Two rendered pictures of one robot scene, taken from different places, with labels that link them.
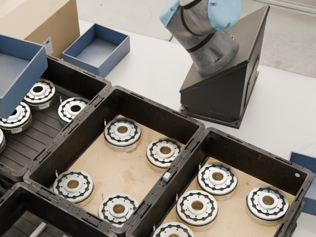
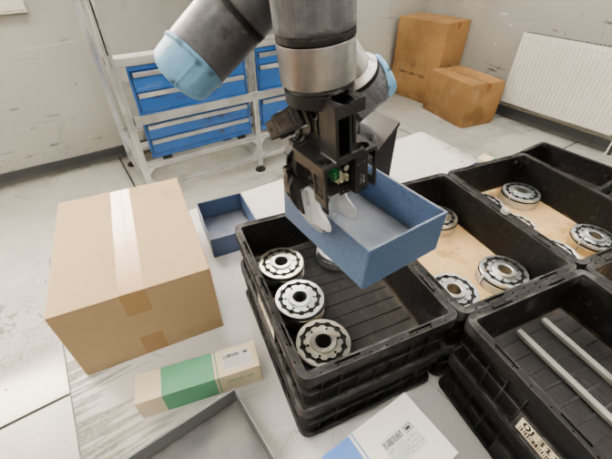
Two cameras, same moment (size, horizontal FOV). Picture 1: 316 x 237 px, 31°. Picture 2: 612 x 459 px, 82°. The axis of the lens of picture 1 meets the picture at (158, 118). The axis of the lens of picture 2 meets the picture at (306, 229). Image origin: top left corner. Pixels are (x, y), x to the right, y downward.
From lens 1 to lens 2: 1.31 m
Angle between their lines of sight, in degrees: 40
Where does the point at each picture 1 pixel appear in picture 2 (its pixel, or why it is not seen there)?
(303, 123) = (402, 171)
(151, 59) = (267, 203)
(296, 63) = not seen: hidden behind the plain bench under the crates
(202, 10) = (380, 81)
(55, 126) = (337, 276)
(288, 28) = (228, 183)
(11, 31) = (169, 238)
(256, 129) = not seen: hidden behind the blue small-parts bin
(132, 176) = (446, 251)
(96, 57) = (226, 230)
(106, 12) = not seen: hidden behind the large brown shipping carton
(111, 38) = (219, 209)
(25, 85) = (395, 203)
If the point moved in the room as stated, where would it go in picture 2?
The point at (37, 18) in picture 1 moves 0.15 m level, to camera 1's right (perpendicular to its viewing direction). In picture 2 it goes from (176, 212) to (219, 185)
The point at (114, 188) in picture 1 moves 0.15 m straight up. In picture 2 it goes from (457, 269) to (477, 218)
